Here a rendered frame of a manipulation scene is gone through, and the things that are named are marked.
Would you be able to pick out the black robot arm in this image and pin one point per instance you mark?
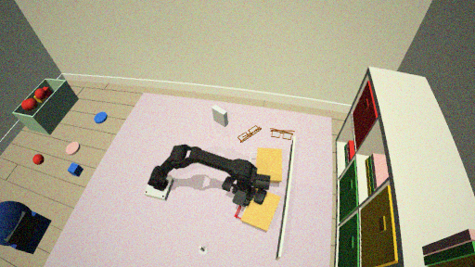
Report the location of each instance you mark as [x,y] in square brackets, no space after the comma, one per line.
[239,169]

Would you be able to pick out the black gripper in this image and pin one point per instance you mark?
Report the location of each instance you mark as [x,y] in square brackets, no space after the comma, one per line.
[258,197]

